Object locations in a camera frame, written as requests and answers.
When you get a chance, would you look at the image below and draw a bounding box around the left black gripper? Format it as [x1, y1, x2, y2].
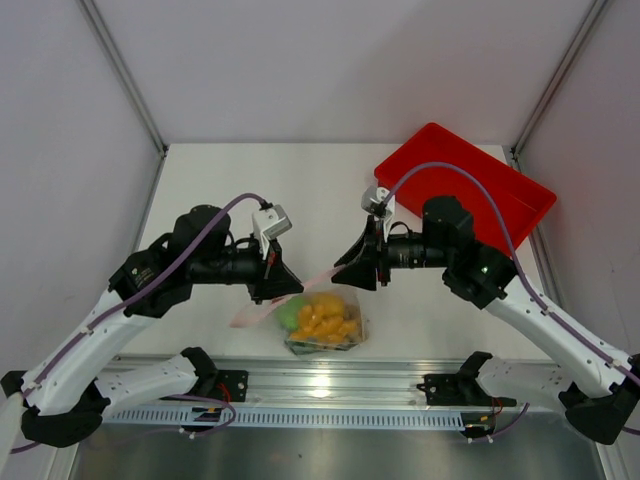
[190, 232, 304, 305]

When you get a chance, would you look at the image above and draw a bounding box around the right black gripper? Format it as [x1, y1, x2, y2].
[332, 215, 451, 292]

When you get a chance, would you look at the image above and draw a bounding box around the green vegetable toy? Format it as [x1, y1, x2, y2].
[273, 295, 307, 331]

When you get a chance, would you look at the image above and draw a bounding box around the clear pink zip top bag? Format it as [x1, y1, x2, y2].
[230, 267, 369, 356]

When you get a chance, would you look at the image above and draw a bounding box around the yellow ginger toy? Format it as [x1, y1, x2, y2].
[287, 292, 365, 348]

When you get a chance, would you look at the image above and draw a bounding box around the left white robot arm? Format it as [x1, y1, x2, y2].
[1, 202, 303, 448]

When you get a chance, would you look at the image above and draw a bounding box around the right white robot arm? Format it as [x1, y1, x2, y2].
[331, 188, 639, 445]

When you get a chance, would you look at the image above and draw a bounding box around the red plastic tray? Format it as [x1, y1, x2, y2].
[374, 122, 557, 254]

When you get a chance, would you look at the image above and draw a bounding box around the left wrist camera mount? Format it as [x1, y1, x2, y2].
[252, 204, 292, 260]

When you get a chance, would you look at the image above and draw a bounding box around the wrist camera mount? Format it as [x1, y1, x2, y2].
[361, 185, 396, 240]
[252, 204, 292, 260]

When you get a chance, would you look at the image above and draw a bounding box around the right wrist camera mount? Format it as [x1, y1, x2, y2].
[361, 185, 396, 240]

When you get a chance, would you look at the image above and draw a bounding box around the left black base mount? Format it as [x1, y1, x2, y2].
[179, 347, 249, 403]

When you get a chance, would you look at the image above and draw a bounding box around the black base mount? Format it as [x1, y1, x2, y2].
[416, 351, 518, 407]
[179, 347, 249, 403]

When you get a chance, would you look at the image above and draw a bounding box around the aluminium frame rail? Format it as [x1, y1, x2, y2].
[107, 357, 571, 411]

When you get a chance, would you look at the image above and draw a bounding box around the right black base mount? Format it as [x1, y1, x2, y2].
[416, 351, 518, 407]

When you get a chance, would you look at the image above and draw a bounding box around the white slotted cable duct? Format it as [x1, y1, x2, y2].
[107, 404, 465, 431]

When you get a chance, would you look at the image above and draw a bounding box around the left corner aluminium post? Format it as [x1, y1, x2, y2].
[74, 0, 168, 156]

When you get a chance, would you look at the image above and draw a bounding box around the corner aluminium post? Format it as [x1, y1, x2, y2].
[74, 0, 168, 156]
[508, 0, 614, 169]

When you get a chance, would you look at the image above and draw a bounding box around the right corner aluminium post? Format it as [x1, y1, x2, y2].
[508, 0, 614, 169]

